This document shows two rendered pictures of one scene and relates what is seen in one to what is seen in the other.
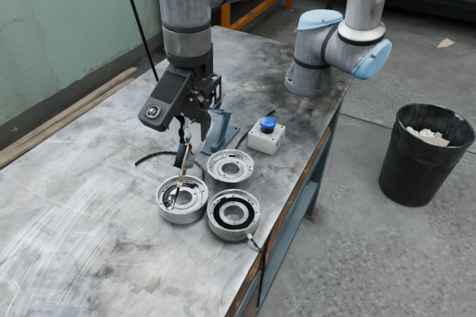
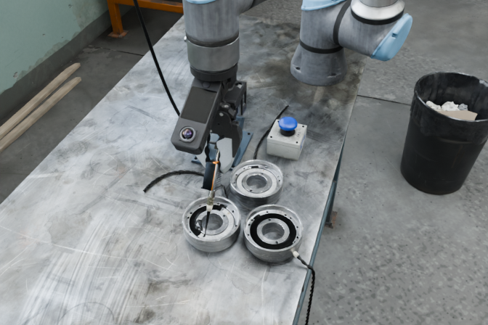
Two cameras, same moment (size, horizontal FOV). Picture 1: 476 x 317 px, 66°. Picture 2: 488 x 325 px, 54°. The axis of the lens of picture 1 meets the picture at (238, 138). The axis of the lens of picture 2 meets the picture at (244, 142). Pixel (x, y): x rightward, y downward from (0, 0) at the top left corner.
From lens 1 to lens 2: 0.16 m
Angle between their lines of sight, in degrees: 5
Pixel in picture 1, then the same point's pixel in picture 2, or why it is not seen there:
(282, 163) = (311, 167)
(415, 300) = (461, 300)
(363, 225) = (390, 223)
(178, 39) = (209, 54)
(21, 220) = (31, 273)
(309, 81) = (322, 67)
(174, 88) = (205, 106)
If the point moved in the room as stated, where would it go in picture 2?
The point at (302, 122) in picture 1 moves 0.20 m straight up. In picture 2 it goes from (321, 117) to (331, 42)
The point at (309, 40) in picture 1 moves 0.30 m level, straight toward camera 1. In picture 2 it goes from (319, 22) to (325, 93)
